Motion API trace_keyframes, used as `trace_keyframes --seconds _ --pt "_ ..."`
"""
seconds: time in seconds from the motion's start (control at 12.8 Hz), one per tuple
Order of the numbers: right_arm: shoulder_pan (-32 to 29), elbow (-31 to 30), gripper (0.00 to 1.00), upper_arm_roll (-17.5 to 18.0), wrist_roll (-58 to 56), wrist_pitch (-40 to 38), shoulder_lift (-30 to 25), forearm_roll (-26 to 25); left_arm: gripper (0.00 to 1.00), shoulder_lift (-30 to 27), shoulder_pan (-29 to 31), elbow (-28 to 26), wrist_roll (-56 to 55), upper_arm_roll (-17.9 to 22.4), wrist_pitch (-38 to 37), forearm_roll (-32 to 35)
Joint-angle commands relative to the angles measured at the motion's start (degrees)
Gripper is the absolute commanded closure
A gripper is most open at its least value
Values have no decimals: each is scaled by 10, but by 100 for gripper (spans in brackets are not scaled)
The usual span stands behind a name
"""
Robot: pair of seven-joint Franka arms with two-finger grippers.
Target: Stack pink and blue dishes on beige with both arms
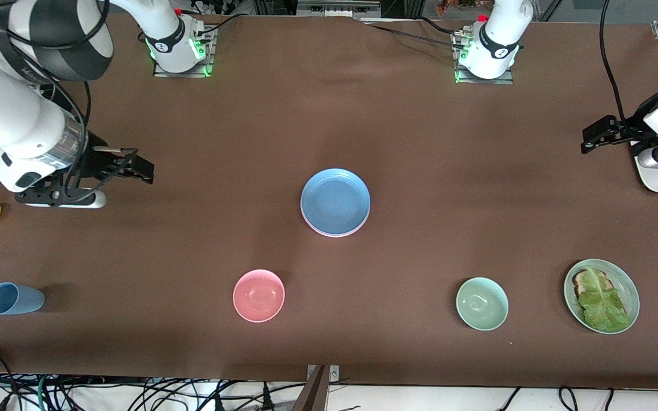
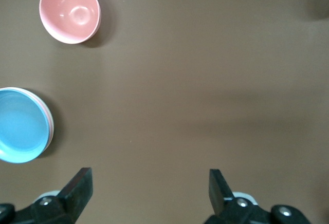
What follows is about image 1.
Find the small metal bracket plate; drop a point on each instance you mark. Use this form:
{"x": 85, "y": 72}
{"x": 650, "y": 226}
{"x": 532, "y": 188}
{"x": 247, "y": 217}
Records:
{"x": 334, "y": 373}

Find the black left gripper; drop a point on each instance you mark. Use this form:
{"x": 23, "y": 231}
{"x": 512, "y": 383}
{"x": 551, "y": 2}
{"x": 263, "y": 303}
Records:
{"x": 629, "y": 132}

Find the brown table cloth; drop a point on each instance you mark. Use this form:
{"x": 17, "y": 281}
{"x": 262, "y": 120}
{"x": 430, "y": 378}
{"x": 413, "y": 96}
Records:
{"x": 420, "y": 114}

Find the blue plate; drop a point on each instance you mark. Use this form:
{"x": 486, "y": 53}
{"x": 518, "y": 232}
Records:
{"x": 335, "y": 200}

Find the green plate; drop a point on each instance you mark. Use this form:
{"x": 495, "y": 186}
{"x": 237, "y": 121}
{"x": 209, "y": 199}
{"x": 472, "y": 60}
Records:
{"x": 624, "y": 282}

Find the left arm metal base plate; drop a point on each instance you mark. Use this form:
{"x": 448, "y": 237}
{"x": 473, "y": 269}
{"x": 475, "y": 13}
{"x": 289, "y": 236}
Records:
{"x": 506, "y": 79}

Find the green bowl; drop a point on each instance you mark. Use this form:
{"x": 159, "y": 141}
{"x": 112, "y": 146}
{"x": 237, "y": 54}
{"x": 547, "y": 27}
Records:
{"x": 482, "y": 303}

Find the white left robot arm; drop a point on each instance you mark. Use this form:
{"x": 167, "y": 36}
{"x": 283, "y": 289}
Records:
{"x": 500, "y": 34}

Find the blue cup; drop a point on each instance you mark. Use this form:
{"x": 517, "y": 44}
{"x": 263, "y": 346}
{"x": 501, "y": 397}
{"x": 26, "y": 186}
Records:
{"x": 15, "y": 299}

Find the pink plate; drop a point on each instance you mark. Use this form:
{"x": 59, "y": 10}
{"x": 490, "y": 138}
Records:
{"x": 335, "y": 234}

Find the orange brown object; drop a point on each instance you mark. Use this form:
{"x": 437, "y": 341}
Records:
{"x": 454, "y": 5}

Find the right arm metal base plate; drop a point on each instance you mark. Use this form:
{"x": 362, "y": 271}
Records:
{"x": 209, "y": 68}

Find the dark camera pole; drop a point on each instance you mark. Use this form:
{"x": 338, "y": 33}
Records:
{"x": 315, "y": 394}

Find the brown toast slice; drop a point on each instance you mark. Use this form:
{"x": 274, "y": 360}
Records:
{"x": 578, "y": 279}

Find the pink bowl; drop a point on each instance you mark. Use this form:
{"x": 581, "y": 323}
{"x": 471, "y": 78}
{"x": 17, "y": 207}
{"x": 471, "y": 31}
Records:
{"x": 259, "y": 295}

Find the grey metal frame rail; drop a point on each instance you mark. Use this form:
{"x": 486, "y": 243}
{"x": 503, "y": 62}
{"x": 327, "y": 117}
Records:
{"x": 337, "y": 8}

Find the green lettuce leaf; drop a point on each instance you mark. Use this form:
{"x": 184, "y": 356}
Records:
{"x": 600, "y": 305}

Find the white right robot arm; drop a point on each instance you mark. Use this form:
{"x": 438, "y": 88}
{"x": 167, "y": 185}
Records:
{"x": 15, "y": 114}

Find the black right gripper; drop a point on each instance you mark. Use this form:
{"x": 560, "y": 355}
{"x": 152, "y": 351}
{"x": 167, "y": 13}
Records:
{"x": 98, "y": 161}

